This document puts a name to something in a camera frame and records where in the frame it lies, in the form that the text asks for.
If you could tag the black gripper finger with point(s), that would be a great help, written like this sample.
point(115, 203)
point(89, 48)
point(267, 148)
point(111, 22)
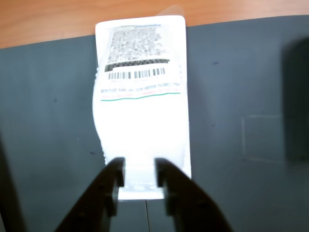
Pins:
point(96, 198)
point(190, 205)

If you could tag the white packaged sandwich with label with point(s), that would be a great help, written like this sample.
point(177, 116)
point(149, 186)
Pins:
point(142, 125)

